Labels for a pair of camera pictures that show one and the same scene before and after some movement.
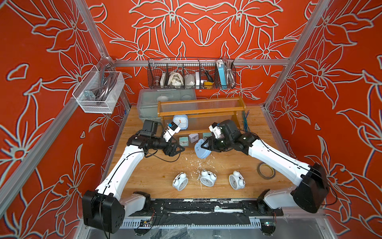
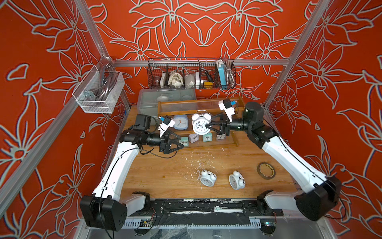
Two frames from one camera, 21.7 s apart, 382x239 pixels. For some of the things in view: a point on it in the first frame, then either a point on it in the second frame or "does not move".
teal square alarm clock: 207,134 does not move
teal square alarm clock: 183,141 does not move
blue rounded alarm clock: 181,121 does not move
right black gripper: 211,140 to 226,127
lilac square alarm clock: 193,137 does not move
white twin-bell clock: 180,181 to 200,118
